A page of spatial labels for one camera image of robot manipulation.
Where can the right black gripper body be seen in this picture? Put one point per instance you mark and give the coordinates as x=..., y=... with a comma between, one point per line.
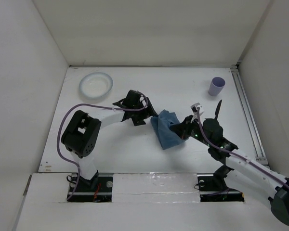
x=192, y=130

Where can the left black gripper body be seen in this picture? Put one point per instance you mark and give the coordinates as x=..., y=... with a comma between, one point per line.
x=137, y=116

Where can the blue cloth napkin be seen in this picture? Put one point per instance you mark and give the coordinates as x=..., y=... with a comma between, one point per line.
x=161, y=126

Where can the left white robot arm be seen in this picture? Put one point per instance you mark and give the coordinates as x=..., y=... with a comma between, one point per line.
x=78, y=140

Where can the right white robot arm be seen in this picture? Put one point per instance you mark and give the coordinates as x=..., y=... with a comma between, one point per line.
x=238, y=171

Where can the black plastic knife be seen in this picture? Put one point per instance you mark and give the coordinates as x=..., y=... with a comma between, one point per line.
x=218, y=109

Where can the white blue-rimmed plate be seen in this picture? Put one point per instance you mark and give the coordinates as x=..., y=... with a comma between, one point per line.
x=95, y=85

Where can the lavender plastic cup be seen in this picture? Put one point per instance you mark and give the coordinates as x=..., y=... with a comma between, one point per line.
x=216, y=86

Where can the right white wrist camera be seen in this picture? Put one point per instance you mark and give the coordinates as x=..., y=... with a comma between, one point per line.
x=197, y=109

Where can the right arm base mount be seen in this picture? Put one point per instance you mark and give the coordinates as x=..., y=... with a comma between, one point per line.
x=212, y=187

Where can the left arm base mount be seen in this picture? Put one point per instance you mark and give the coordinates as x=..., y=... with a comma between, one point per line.
x=99, y=190

